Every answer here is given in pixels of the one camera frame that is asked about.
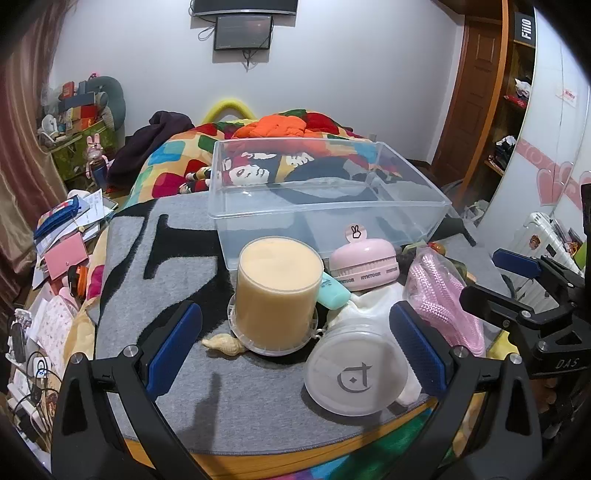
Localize colourful printed blanket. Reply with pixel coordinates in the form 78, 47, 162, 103
62, 108, 522, 480

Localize small wall monitor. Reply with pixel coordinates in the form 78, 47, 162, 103
213, 15, 274, 51

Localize grey green neck pillow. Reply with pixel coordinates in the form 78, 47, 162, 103
90, 76, 126, 144

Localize wooden shelf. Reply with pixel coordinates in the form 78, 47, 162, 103
482, 0, 536, 178

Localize green patterned box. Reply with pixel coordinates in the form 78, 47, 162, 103
48, 117, 116, 183

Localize blue pencil case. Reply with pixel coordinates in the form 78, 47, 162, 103
34, 196, 79, 241

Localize yellow foam arch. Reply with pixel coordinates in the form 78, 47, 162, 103
202, 96, 257, 124

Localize white curved wardrobe door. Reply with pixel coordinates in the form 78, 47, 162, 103
485, 0, 591, 222

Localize teal tube bottle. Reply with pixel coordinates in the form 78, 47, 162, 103
316, 271, 352, 309

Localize floral paper pouch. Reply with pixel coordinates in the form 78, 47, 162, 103
34, 295, 79, 370

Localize orange cloth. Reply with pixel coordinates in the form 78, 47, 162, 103
231, 113, 308, 139

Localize pink mesh packet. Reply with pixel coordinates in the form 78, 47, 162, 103
404, 251, 488, 358

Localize wall television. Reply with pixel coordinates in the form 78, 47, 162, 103
189, 0, 298, 18

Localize grey black rug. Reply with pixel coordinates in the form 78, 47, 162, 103
88, 198, 513, 455

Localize pink round desk vacuum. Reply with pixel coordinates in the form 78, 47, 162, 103
329, 224, 400, 292

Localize stack of coloured boxes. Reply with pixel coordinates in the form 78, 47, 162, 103
44, 80, 107, 134

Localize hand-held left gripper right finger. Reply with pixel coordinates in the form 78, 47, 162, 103
389, 300, 543, 480

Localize brown curtain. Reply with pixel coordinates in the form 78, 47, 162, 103
0, 0, 75, 287

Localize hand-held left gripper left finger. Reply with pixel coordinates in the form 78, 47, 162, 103
51, 300, 204, 480

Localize white round jar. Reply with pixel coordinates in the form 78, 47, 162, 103
304, 318, 409, 414

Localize white cloth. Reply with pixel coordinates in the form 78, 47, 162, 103
328, 281, 421, 407

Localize pink rabbit toy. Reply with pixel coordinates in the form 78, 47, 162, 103
85, 134, 114, 190

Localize beige seashell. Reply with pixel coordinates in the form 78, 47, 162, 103
202, 335, 245, 357

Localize orange black gadget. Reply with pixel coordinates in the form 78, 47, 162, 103
68, 265, 90, 303

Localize black printed box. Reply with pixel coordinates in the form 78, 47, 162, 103
512, 11, 536, 47

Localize pink wallet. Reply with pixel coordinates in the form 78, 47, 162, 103
45, 233, 89, 281

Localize tangle of cables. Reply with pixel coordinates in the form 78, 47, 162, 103
9, 351, 63, 435

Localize pile of papers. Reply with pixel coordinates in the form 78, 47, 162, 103
34, 189, 116, 278

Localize brown wooden door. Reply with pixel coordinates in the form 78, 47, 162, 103
431, 21, 502, 185

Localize clear plastic storage box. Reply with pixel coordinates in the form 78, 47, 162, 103
207, 137, 453, 280

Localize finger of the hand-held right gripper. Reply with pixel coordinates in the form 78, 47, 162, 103
492, 248, 583, 297
459, 282, 563, 333

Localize yellow cylindrical jar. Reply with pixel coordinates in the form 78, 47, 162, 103
228, 236, 326, 356

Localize dark purple cloth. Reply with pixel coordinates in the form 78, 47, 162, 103
107, 111, 195, 190

